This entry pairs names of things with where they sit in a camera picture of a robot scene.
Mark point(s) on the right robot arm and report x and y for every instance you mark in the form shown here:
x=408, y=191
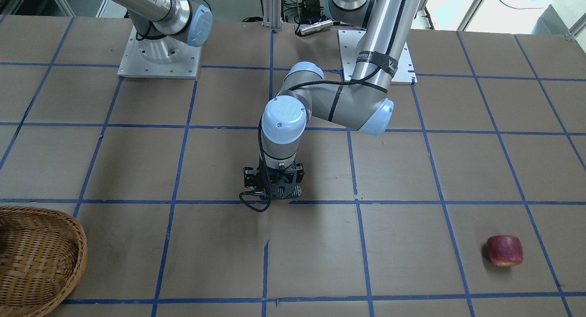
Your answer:
x=169, y=32

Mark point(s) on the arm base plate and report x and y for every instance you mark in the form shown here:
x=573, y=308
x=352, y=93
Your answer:
x=404, y=72
x=165, y=58

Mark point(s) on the aluminium frame post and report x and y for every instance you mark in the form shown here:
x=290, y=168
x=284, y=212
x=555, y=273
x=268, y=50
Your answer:
x=271, y=14

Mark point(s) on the wicker basket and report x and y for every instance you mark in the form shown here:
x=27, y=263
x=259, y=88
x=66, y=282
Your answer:
x=43, y=257

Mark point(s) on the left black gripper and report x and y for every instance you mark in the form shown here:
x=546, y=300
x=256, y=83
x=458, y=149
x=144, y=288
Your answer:
x=250, y=177

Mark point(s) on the bright red apple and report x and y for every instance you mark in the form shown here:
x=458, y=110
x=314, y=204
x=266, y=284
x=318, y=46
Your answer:
x=504, y=250

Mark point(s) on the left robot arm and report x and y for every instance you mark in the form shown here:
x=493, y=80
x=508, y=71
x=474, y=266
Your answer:
x=360, y=103

